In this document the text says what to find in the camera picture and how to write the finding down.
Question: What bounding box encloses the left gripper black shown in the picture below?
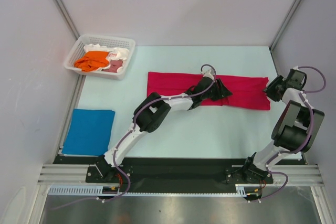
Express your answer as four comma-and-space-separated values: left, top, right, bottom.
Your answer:
201, 79, 232, 102

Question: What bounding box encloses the red t shirt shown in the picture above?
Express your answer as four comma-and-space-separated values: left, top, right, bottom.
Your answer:
147, 72, 270, 111

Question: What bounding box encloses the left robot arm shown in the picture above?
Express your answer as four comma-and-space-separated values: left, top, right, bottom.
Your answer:
94, 75, 232, 182

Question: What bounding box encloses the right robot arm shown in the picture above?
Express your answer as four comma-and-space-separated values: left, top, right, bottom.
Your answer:
225, 66, 324, 184

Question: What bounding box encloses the white plastic basket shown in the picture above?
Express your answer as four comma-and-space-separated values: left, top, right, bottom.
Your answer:
64, 34, 135, 80

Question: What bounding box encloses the maroon t shirt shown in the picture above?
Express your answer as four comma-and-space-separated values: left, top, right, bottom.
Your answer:
108, 60, 123, 73

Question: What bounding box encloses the white t shirt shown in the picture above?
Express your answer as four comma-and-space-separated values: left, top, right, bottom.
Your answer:
83, 44, 130, 73

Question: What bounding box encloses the orange t shirt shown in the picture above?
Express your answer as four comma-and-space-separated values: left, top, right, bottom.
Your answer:
73, 51, 110, 72

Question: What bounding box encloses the folded blue t shirt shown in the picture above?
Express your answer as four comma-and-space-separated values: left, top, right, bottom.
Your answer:
62, 109, 115, 156

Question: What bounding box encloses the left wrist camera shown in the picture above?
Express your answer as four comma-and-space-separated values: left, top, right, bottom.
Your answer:
201, 69, 214, 80

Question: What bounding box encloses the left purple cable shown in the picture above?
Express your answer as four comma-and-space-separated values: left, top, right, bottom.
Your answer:
48, 63, 217, 210

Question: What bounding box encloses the white slotted cable duct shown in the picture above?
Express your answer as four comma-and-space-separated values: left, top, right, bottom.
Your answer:
49, 184, 263, 197

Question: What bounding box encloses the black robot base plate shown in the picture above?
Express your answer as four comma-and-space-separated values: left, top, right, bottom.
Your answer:
53, 155, 304, 191

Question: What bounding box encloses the right aluminium frame post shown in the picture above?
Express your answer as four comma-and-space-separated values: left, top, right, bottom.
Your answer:
269, 0, 303, 53

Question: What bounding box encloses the aluminium frame post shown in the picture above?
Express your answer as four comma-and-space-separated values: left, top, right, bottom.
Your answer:
269, 0, 303, 53
53, 0, 80, 40

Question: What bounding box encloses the left aluminium frame post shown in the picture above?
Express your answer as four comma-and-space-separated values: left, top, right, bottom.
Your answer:
53, 0, 80, 40

